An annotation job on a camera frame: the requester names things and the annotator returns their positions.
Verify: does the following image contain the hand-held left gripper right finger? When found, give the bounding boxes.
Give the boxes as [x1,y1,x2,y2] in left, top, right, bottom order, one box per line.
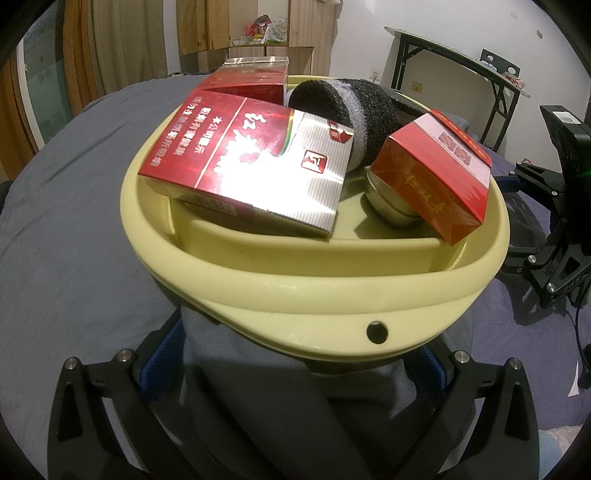
[397,344,541,480]

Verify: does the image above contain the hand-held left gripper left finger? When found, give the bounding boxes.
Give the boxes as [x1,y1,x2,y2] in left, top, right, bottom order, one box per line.
[47,316,204,480]

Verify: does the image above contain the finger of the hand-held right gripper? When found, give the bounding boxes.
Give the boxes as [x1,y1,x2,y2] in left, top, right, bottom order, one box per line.
[503,217,591,309]
[501,159,566,195]

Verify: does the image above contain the red carton with pink band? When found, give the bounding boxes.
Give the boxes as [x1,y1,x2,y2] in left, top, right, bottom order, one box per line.
[369,109,494,246]

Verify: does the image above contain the cream round tin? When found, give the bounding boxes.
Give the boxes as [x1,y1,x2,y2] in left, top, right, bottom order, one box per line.
[365,165,428,229]

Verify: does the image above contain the yellow plastic basin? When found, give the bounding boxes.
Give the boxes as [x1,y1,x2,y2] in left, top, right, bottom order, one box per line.
[119,74,511,358]

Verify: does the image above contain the black foam cylinder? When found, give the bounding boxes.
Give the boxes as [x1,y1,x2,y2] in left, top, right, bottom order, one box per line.
[287,78,428,172]

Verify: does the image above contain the red and silver carton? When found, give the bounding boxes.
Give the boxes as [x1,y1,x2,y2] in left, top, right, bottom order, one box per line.
[139,90,355,238]

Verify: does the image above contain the red box with silver top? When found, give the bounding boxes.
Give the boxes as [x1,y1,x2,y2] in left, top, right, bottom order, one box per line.
[196,56,291,108]

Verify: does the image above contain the black chair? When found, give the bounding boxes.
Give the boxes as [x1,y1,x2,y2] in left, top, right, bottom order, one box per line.
[480,48,520,77]

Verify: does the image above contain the black folding table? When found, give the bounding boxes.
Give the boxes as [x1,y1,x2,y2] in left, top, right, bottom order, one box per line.
[385,25,532,153]

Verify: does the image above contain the light blue cloth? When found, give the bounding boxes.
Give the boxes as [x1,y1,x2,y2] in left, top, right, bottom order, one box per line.
[538,422,591,480]

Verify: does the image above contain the grey bed sheet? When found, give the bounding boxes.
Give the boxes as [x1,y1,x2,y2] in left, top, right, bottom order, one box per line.
[0,71,444,480]

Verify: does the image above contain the glass window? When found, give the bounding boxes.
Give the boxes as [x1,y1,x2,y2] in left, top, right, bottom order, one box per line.
[18,28,77,148]

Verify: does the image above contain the pile of colourful packets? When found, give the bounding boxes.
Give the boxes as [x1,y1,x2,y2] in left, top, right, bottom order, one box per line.
[235,16,289,46]

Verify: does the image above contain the beige curtain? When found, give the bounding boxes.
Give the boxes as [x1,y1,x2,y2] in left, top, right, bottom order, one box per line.
[60,0,169,116]

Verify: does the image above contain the wooden wardrobe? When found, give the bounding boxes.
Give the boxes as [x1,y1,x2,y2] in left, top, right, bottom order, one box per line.
[177,0,342,77]

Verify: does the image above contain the black cable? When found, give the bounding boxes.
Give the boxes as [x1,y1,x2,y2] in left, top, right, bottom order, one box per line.
[570,305,591,370]

